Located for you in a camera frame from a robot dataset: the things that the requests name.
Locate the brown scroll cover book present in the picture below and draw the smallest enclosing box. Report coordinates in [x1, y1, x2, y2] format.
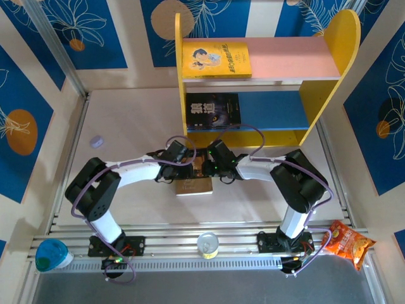
[176, 151, 213, 196]

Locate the purple old man book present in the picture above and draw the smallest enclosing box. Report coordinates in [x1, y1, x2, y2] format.
[186, 124, 241, 129]

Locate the black wolf eye book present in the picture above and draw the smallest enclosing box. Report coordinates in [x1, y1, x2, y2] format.
[185, 92, 242, 126]

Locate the yellow cartoon boy book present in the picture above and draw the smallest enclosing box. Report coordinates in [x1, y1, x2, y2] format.
[182, 41, 253, 80]

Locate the dark red-print face book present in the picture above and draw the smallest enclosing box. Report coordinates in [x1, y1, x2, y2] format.
[186, 126, 241, 131]

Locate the silver drink can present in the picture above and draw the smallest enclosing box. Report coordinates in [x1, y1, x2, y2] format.
[196, 232, 220, 260]

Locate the black controller board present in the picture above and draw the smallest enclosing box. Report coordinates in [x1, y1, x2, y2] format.
[280, 255, 306, 275]
[100, 256, 129, 272]

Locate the grey metal panel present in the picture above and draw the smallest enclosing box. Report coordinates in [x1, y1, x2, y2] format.
[31, 269, 380, 304]

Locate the yellow pink blue bookshelf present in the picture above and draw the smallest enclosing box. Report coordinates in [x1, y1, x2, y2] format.
[175, 8, 361, 149]

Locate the blue green plastic container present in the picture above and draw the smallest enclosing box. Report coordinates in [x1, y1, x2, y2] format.
[34, 239, 75, 273]

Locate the orange snack bag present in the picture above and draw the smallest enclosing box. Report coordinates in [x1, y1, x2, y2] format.
[321, 220, 377, 270]

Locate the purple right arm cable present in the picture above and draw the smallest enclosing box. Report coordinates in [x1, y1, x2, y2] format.
[218, 123, 333, 278]

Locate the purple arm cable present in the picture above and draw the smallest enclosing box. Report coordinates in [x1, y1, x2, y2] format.
[71, 135, 199, 284]
[218, 123, 333, 278]

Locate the aluminium rail bed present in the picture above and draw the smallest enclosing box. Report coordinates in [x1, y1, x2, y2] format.
[27, 223, 380, 260]

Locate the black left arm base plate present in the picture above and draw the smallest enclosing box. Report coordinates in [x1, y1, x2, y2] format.
[87, 236, 146, 258]

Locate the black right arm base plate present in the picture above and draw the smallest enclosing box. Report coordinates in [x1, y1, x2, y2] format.
[256, 232, 314, 254]

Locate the grey slotted cable duct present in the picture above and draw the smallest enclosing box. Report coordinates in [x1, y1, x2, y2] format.
[63, 258, 377, 273]

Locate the aluminium side rail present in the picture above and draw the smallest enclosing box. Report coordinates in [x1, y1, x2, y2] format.
[47, 91, 92, 235]
[316, 123, 357, 229]

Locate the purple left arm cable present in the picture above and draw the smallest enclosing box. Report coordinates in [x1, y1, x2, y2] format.
[71, 135, 199, 284]

